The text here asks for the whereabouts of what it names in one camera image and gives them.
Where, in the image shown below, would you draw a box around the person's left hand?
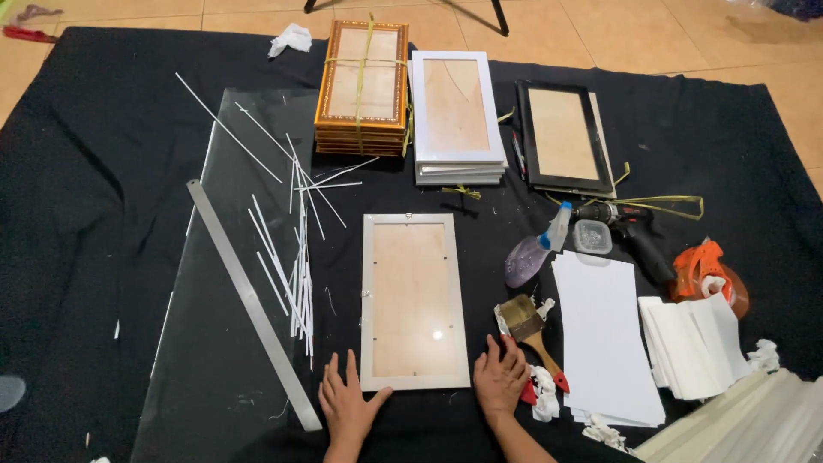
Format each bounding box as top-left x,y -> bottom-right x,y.
318,349 -> 394,446

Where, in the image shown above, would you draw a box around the person's right hand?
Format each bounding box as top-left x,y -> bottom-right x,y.
472,334 -> 532,422

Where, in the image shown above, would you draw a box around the stack of white paper sheets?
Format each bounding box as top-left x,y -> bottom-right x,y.
551,250 -> 667,428

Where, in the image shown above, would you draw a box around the long steel ruler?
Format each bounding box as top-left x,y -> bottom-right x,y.
186,179 -> 323,432

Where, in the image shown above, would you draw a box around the clear spray bottle blue nozzle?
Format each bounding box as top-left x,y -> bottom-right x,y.
504,201 -> 573,289

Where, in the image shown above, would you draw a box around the pile of white strips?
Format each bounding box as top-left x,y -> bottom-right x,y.
234,101 -> 380,370

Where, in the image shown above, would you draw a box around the clear glass sheet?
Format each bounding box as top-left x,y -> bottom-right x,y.
130,87 -> 322,463

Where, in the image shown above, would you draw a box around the small clear screw box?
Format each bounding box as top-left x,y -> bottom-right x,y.
572,219 -> 613,256

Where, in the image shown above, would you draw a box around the stack of folded white cards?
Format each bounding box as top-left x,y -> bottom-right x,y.
638,292 -> 753,401

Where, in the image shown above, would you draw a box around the red black pen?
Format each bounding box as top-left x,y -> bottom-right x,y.
511,130 -> 527,182

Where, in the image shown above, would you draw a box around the orange tape dispenser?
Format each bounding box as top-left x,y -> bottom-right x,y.
669,238 -> 751,320

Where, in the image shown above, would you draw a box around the stack of cream boards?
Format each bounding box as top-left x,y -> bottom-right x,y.
633,368 -> 823,463

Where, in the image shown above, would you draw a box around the stack of white picture frames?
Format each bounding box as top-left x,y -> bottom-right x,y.
408,50 -> 509,186

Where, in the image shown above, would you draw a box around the long single white strip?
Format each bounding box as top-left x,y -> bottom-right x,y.
175,72 -> 284,184

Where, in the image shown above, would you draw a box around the black floor cloth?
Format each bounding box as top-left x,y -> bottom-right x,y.
0,26 -> 823,463

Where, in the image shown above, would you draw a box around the stack of gold picture frames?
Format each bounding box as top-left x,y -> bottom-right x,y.
314,19 -> 411,157

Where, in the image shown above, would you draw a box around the grey rounded object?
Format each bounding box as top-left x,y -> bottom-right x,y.
0,376 -> 27,414

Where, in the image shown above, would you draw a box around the black tripod legs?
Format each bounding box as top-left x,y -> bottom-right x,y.
303,0 -> 511,37

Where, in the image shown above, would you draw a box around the dark blue plastic bag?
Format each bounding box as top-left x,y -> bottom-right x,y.
757,0 -> 823,23

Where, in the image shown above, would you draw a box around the wooden handle paintbrush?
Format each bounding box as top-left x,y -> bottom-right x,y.
494,295 -> 571,394

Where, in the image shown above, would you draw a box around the silver picture frame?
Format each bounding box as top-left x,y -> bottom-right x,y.
360,213 -> 472,392

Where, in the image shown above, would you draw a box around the black red cordless drill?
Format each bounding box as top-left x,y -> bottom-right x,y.
572,202 -> 677,287

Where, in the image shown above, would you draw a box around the long yellow strap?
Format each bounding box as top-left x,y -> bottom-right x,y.
545,161 -> 706,221

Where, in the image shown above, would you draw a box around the black picture frame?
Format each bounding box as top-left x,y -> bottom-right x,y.
516,79 -> 618,199

